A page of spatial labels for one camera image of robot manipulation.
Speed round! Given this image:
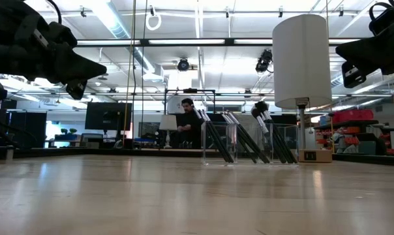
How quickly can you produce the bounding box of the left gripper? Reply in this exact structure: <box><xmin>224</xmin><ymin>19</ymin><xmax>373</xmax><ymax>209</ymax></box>
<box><xmin>7</xmin><ymin>14</ymin><xmax>107</xmax><ymax>101</ymax></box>

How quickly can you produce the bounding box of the fluffy brown powder brush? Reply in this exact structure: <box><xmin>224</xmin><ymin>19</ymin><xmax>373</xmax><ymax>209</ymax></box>
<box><xmin>255</xmin><ymin>100</ymin><xmax>298</xmax><ymax>164</ymax></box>

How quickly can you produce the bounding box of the fluffy dark powder brush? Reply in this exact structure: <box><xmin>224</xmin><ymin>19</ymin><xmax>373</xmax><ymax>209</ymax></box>
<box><xmin>250</xmin><ymin>107</ymin><xmax>288</xmax><ymax>164</ymax></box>

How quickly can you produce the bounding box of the black background monitor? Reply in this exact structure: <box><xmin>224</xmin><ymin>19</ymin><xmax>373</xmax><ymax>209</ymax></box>
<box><xmin>84</xmin><ymin>102</ymin><xmax>133</xmax><ymax>132</ymax></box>

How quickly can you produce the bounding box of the red storage bin shelf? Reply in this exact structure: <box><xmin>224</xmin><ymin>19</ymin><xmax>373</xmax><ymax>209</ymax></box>
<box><xmin>314</xmin><ymin>108</ymin><xmax>394</xmax><ymax>156</ymax></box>

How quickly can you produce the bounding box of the white shade wooden table lamp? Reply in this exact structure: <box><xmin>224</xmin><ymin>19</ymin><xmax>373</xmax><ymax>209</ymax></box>
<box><xmin>271</xmin><ymin>13</ymin><xmax>333</xmax><ymax>163</ymax></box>

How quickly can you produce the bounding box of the grey background chair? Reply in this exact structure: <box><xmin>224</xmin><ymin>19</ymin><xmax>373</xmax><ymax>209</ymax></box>
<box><xmin>79</xmin><ymin>133</ymin><xmax>104</xmax><ymax>149</ymax></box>

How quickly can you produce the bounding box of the black cabinet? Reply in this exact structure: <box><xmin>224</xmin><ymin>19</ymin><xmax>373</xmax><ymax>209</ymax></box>
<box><xmin>7</xmin><ymin>110</ymin><xmax>48</xmax><ymax>149</ymax></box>

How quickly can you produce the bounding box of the black ceiling spotlight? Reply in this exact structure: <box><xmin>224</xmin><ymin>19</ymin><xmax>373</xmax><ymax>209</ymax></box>
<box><xmin>254</xmin><ymin>48</ymin><xmax>273</xmax><ymax>74</ymax></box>
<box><xmin>176</xmin><ymin>57</ymin><xmax>191</xmax><ymax>72</ymax></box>

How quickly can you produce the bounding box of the small white table lamp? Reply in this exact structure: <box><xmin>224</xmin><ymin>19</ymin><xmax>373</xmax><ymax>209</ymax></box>
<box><xmin>159</xmin><ymin>114</ymin><xmax>179</xmax><ymax>149</ymax></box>

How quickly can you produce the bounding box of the clear acrylic brush organizer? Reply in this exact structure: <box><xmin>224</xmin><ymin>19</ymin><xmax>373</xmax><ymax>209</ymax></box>
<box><xmin>202</xmin><ymin>121</ymin><xmax>299</xmax><ymax>167</ymax></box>

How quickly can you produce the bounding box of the person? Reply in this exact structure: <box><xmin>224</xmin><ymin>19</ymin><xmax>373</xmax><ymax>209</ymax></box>
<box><xmin>176</xmin><ymin>97</ymin><xmax>203</xmax><ymax>149</ymax></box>

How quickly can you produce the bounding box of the yellow hanging cable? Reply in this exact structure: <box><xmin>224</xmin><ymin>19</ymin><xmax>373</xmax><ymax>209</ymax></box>
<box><xmin>123</xmin><ymin>0</ymin><xmax>138</xmax><ymax>148</ymax></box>

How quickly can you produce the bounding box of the silver ventilation duct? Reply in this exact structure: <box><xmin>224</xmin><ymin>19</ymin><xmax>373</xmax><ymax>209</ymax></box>
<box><xmin>85</xmin><ymin>0</ymin><xmax>167</xmax><ymax>83</ymax></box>

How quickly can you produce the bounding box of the white hanging ring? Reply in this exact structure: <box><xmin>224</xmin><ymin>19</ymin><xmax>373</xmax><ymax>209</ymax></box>
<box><xmin>145</xmin><ymin>5</ymin><xmax>162</xmax><ymax>32</ymax></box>

